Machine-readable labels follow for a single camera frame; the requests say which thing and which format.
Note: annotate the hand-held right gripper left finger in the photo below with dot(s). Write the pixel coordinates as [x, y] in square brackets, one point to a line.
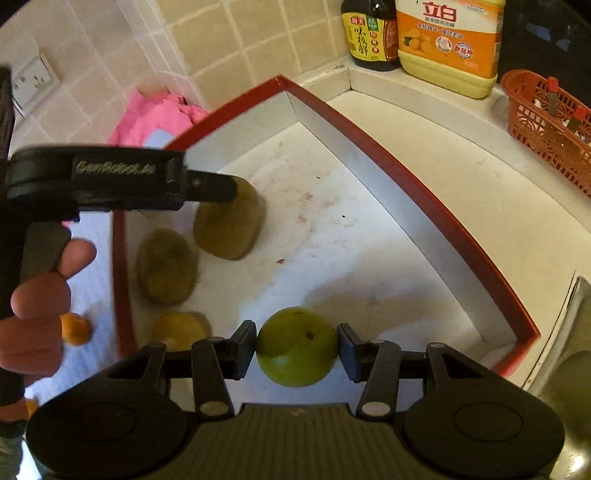
[245, 348]

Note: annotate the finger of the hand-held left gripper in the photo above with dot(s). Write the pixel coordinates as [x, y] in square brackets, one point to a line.
[212, 187]

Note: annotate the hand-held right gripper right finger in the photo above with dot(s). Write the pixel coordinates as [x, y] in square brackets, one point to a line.
[350, 353]

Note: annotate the brown kiwi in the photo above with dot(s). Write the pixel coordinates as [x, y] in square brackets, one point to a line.
[226, 233]
[166, 267]

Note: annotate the round green fruit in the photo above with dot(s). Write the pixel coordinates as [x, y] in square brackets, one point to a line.
[295, 346]

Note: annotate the red rimmed white box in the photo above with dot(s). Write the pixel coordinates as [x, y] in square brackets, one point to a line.
[351, 221]

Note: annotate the person's left hand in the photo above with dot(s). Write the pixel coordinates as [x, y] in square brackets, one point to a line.
[37, 300]

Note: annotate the yellow orange fruit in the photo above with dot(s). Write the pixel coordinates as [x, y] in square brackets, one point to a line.
[180, 330]

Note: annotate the pink towel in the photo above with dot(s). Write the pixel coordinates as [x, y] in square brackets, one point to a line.
[152, 117]

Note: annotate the light blue quilted cloth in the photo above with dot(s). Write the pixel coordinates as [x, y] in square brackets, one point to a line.
[99, 286]

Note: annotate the small orange tangerine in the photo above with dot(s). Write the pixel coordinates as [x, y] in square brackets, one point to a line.
[76, 330]
[31, 408]

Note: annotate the dark soy sauce bottle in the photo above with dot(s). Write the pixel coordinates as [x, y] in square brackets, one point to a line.
[369, 37]

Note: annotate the stainless steel sink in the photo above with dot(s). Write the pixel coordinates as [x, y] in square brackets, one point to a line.
[570, 383]

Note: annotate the yellow detergent jug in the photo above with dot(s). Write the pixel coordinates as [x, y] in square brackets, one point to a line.
[448, 41]

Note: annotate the orange plastic basket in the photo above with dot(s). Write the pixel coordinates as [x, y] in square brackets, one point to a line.
[531, 120]

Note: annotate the red tipped utensil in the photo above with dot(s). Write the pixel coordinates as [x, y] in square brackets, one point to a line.
[552, 94]
[575, 121]

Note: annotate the black appliance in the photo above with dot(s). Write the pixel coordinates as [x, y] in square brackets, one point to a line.
[545, 41]

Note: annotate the white wall socket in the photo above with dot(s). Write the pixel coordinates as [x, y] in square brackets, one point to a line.
[34, 83]

